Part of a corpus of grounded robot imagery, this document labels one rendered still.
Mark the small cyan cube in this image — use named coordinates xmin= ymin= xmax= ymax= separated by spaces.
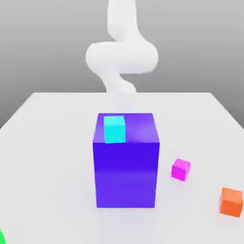
xmin=103 ymin=115 xmax=126 ymax=144

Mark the small magenta cube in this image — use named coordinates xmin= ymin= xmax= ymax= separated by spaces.
xmin=171 ymin=158 xmax=191 ymax=182

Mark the small orange cube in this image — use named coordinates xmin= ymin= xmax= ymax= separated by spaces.
xmin=219 ymin=187 xmax=244 ymax=218

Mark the large blue box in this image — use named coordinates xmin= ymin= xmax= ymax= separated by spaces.
xmin=92 ymin=112 xmax=160 ymax=209

